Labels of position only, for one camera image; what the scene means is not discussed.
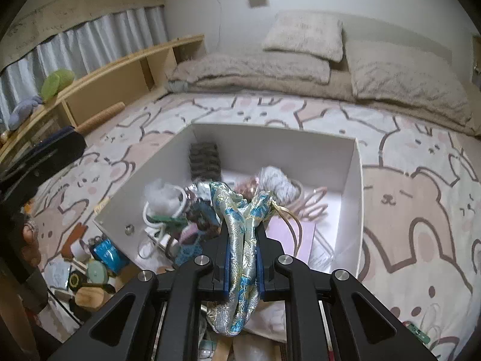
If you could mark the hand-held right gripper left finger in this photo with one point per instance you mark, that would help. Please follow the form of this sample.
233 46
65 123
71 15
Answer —
226 270

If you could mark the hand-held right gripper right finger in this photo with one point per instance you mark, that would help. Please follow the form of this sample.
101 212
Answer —
259 270

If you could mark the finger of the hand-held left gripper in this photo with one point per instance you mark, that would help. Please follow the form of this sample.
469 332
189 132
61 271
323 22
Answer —
67 144

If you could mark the blue cream brocade pouch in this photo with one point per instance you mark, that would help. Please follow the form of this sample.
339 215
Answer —
244 225

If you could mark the white cardboard box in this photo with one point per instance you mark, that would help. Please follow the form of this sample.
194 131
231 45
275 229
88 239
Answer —
263 146

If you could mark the person's left hand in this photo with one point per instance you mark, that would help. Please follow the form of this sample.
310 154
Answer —
32 244

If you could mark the pink notebook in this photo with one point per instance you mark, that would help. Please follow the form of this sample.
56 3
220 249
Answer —
282 240

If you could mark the cork wrapped stick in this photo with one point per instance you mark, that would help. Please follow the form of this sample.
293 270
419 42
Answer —
101 117

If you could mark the purple plush toy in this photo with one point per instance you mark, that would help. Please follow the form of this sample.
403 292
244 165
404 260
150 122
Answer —
22 112

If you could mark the green plush toy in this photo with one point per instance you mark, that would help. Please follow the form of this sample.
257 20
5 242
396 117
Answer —
56 82

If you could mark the clear plastic case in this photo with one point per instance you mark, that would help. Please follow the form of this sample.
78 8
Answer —
321 250

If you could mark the cream printed carton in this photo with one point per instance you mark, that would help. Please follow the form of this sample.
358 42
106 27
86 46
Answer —
103 207

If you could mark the wooden bedside shelf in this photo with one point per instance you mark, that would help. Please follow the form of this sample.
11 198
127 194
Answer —
112 79

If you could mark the light blue sachet packet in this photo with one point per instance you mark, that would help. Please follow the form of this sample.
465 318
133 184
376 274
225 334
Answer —
58 274

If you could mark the white fluffy pompom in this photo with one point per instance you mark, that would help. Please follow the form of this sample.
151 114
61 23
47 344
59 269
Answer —
161 195

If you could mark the black round tin gold print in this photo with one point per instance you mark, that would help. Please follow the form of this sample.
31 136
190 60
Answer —
78 282

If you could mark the blue foil packet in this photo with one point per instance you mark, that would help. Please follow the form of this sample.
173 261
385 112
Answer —
109 254

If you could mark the mint green round tin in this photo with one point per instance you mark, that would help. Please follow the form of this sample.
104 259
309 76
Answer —
97 271

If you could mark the grey curtain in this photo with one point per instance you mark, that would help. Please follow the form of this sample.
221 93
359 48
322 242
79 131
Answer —
112 34

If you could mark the round wooden lid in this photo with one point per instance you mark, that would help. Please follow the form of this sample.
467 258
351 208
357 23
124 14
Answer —
90 298

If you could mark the beige printed curtain valance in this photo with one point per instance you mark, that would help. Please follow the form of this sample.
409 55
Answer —
94 3

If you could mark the folded grey-beige blanket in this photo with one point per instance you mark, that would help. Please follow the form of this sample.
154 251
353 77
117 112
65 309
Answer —
244 69

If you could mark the tan fleece blanket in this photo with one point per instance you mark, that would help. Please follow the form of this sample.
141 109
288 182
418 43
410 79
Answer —
338 86

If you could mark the small beige fluffy pillow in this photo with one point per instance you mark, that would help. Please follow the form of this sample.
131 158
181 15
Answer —
304 35

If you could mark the large beige fluffy pillow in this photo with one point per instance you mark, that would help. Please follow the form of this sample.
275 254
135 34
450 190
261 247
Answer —
406 79

